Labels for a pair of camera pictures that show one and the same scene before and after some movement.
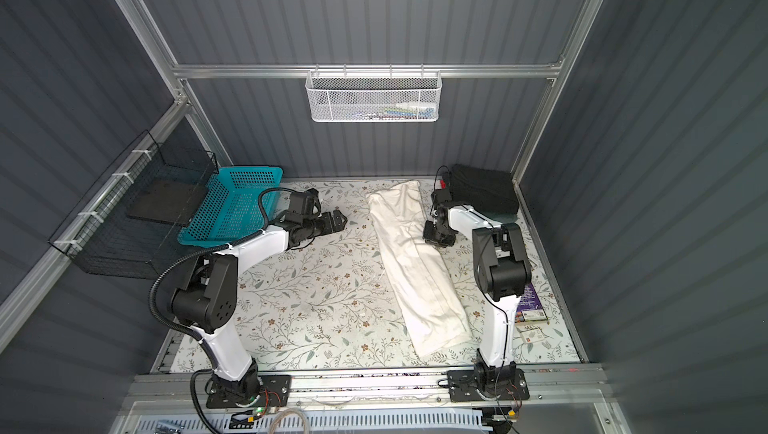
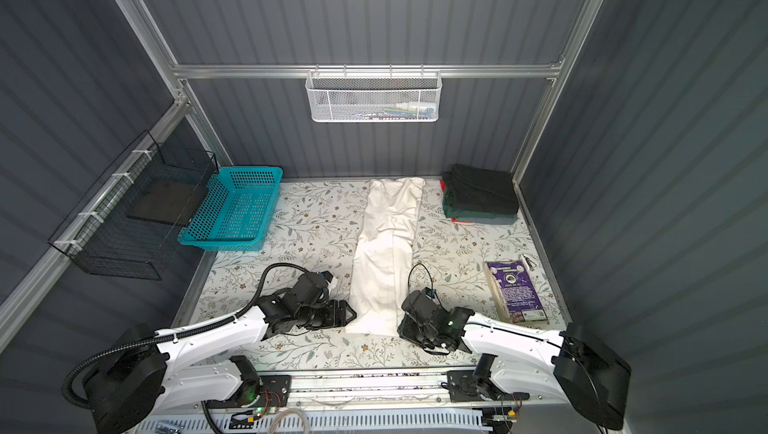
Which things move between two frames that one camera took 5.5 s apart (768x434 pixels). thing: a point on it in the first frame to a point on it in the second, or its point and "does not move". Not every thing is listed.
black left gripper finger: x=333 y=223 to x=341 y=308
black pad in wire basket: x=168 y=201 does not move
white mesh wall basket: x=373 y=96 does not move
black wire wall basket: x=130 y=224 does not move
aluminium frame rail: x=364 y=69 does not move
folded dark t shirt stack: x=490 y=191 does not move
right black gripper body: x=436 y=236 to x=422 y=336
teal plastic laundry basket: x=230 y=207 does not move
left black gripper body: x=313 y=227 to x=316 y=317
